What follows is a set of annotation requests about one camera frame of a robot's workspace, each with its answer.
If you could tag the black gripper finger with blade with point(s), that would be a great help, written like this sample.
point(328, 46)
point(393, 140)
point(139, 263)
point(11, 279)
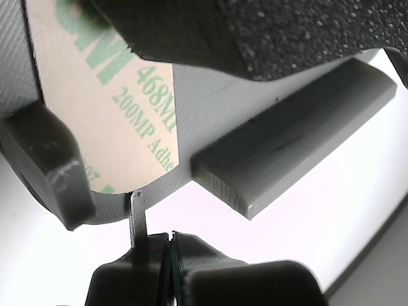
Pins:
point(127, 280)

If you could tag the grey fixture plate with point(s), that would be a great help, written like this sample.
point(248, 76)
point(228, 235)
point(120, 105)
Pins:
point(207, 127)

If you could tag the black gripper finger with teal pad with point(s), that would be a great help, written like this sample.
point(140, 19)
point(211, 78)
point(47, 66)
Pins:
point(207, 255)

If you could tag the beige printed tape liner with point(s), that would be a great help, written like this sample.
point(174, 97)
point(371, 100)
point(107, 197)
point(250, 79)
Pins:
point(95, 127)

